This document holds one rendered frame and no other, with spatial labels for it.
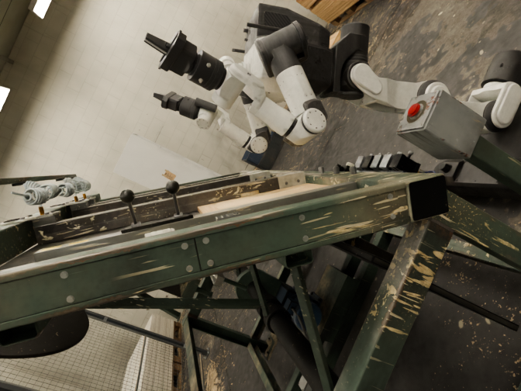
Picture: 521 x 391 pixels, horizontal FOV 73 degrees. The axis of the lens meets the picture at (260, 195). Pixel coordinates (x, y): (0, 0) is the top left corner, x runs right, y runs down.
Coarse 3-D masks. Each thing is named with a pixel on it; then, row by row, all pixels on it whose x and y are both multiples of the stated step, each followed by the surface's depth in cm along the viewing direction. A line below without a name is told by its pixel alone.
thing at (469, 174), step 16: (496, 64) 161; (512, 64) 157; (496, 80) 160; (512, 80) 157; (512, 128) 161; (496, 144) 166; (512, 144) 158; (448, 160) 187; (464, 160) 176; (448, 176) 178; (464, 176) 171; (480, 176) 163; (464, 192) 180; (480, 192) 169; (496, 192) 159; (512, 192) 151
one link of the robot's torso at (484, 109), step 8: (432, 88) 144; (440, 88) 144; (464, 104) 154; (472, 104) 155; (480, 104) 156; (488, 104) 156; (480, 112) 156; (488, 112) 155; (488, 120) 155; (488, 128) 157; (496, 128) 156; (504, 128) 158
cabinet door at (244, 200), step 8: (304, 184) 154; (312, 184) 148; (264, 192) 150; (272, 192) 146; (280, 192) 143; (288, 192) 138; (296, 192) 134; (232, 200) 144; (240, 200) 141; (248, 200) 137; (256, 200) 133; (200, 208) 138; (208, 208) 134; (216, 208) 129; (224, 208) 128
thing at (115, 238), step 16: (304, 192) 112; (320, 192) 112; (336, 192) 114; (240, 208) 106; (256, 208) 107; (272, 208) 108; (176, 224) 101; (192, 224) 102; (80, 240) 99; (96, 240) 96; (112, 240) 97; (128, 240) 98; (48, 256) 93
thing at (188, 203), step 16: (288, 176) 154; (304, 176) 155; (208, 192) 145; (224, 192) 147; (240, 192) 149; (128, 208) 138; (144, 208) 139; (160, 208) 141; (192, 208) 144; (0, 224) 125; (48, 224) 131; (64, 224) 132; (80, 224) 134; (96, 224) 135; (112, 224) 137; (128, 224) 138; (48, 240) 131
